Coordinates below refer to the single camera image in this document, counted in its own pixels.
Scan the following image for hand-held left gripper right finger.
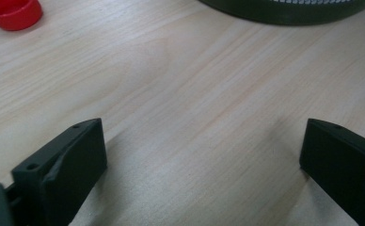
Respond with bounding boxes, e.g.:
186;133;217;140
298;118;365;226

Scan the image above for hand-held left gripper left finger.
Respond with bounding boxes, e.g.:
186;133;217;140
10;118;108;226

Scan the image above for dark green round basket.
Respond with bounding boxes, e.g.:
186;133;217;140
198;0;365;26

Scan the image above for red plastic cup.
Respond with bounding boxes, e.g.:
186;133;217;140
0;0;44;32

